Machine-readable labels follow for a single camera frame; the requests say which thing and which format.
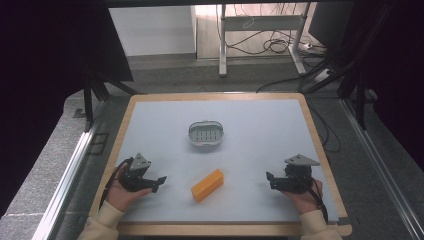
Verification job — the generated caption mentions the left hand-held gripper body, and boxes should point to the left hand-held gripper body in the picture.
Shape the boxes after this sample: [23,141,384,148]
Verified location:
[117,152,158,193]

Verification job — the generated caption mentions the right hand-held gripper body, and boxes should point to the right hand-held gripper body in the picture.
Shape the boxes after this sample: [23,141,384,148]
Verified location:
[274,153,321,195]

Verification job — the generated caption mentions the person's left hand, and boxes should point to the person's left hand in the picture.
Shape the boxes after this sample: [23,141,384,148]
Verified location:
[105,165,153,213]

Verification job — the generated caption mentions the person's right hand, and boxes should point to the person's right hand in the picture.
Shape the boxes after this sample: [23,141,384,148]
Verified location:
[282,178,324,215]

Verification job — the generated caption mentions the wooden edged white table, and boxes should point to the wooden edged white table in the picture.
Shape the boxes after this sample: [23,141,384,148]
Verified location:
[88,92,353,238]

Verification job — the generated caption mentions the orange soap bar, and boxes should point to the orange soap bar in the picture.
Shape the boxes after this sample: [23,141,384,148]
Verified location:
[190,167,225,204]

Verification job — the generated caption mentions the dark floor socket plate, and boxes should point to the dark floor socket plate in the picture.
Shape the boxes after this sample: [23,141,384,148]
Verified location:
[87,132,110,156]

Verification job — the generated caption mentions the grey oval soap dish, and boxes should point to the grey oval soap dish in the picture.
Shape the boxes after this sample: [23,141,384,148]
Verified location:
[187,120,225,148]

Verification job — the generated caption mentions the black metal stand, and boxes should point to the black metal stand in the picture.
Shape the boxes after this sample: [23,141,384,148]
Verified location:
[298,3,396,131]
[73,61,138,133]

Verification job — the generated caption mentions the white power strip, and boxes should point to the white power strip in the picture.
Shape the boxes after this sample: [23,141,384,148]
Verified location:
[309,67,335,84]

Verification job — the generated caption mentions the dark curtain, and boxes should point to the dark curtain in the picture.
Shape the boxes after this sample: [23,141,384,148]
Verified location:
[0,0,135,218]
[308,0,424,172]

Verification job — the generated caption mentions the white panel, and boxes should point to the white panel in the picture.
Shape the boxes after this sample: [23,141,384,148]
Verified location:
[107,5,198,58]

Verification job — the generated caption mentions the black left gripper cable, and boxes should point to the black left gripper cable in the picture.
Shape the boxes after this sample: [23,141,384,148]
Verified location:
[99,157,135,210]

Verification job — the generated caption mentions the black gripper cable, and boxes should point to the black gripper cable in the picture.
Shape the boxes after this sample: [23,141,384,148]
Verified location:
[289,165,330,225]
[99,157,135,210]

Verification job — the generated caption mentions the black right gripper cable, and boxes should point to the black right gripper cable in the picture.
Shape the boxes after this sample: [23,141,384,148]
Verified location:
[289,165,330,225]

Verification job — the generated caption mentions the black cable beside table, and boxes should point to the black cable beside table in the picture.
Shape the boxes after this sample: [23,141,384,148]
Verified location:
[305,99,342,154]

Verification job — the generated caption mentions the aluminium frame rail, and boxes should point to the aluminium frame rail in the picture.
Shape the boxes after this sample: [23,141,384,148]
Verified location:
[31,99,108,240]
[338,97,424,240]

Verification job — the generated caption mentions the tangle of black floor cables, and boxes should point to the tangle of black floor cables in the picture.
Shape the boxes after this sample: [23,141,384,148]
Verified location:
[225,3,334,94]

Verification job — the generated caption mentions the white metal desk frame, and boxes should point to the white metal desk frame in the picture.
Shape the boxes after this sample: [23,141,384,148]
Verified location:
[217,2,314,78]

